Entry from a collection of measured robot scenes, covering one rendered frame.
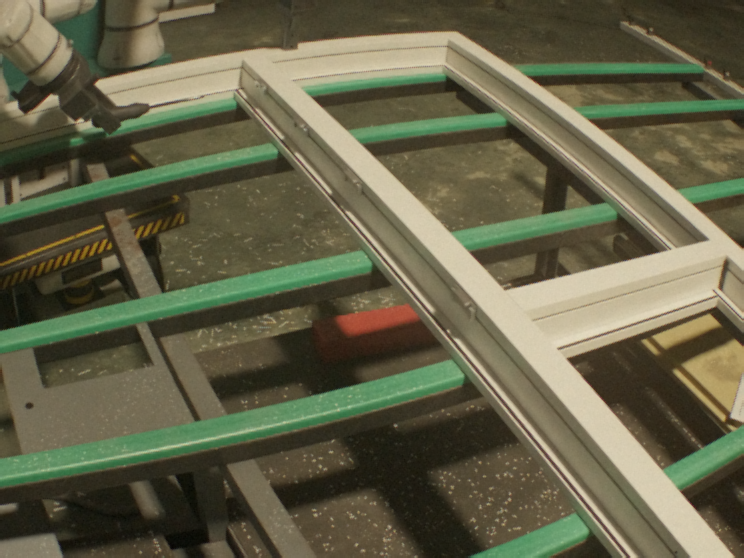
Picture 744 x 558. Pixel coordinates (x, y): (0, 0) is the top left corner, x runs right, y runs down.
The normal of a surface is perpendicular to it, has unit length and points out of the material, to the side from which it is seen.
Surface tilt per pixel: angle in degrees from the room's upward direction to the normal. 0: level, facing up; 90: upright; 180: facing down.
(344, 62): 90
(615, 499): 90
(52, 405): 0
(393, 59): 90
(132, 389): 0
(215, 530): 90
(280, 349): 0
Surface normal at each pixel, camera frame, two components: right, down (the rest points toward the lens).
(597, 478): -0.91, 0.18
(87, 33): 0.59, 0.46
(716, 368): 0.04, -0.84
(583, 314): 0.40, 0.51
